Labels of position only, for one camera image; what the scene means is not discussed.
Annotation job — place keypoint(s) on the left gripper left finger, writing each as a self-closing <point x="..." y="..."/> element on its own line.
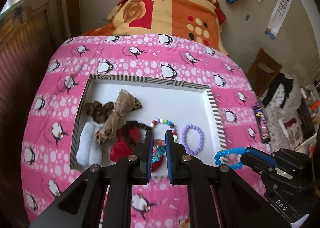
<point x="136" y="167"/>

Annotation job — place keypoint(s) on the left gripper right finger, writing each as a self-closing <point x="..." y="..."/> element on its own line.
<point x="182" y="167"/>

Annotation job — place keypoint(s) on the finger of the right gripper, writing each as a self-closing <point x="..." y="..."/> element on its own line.
<point x="257" y="160"/>

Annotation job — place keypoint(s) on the red satin hair bow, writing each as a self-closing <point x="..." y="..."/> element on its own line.
<point x="119" y="150"/>

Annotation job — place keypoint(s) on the black red hair scrunchie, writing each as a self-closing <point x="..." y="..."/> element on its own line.
<point x="130" y="132"/>

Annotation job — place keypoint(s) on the black smartphone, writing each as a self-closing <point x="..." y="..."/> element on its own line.
<point x="262" y="124"/>

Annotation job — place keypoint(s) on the white floral bedding pile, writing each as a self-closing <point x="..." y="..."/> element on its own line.
<point x="280" y="105"/>

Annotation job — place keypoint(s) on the white fluffy scrunchie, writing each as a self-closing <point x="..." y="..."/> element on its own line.
<point x="89" y="151"/>

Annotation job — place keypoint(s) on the white striped-edge tray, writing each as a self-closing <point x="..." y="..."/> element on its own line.
<point x="183" y="103"/>

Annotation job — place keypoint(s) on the beige leopard hair bow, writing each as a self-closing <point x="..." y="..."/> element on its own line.
<point x="124" y="104"/>

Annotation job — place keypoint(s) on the leopard print scrunchie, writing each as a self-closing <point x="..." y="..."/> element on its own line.
<point x="98" y="111"/>

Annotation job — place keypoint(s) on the wooden chair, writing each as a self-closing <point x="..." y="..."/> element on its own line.
<point x="262" y="72"/>

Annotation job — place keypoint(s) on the orange red patterned blanket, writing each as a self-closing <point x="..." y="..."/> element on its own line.
<point x="196" y="20"/>

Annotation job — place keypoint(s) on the wooden door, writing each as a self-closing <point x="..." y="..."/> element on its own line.
<point x="27" y="45"/>

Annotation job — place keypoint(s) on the wall calendar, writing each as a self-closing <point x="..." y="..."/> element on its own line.
<point x="277" y="18"/>

